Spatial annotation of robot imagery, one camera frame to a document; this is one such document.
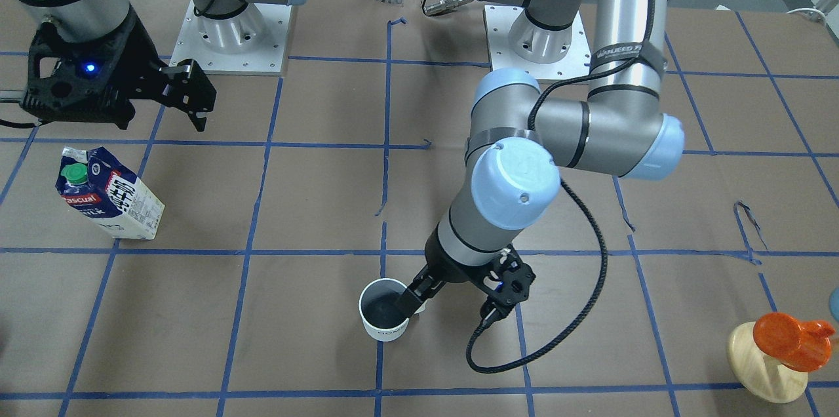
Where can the blue white milk carton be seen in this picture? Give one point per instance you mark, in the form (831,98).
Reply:
(100,187)

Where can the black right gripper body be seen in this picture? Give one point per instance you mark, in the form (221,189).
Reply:
(136,69)

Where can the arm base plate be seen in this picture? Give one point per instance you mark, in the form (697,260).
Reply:
(549,56)
(253,43)

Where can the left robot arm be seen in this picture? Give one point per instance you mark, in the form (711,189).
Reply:
(520,137)

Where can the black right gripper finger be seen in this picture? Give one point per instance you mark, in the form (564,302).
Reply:
(188,89)

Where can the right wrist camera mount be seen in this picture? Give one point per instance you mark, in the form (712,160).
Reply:
(78,82)

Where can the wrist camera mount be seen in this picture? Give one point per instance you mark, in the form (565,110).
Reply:
(78,82)
(506,282)

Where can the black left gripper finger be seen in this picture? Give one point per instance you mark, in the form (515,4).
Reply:
(424,287)

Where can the wooden mug tree stand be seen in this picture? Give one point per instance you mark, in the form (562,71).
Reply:
(764,376)

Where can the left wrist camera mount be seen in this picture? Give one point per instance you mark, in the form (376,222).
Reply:
(506,282)

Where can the blue mug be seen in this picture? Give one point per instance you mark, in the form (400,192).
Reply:
(833,304)

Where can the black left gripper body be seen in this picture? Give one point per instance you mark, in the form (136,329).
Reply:
(444,262)

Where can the white mug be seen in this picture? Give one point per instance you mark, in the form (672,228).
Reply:
(381,318)

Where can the orange mug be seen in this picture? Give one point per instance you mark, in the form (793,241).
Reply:
(802,346)

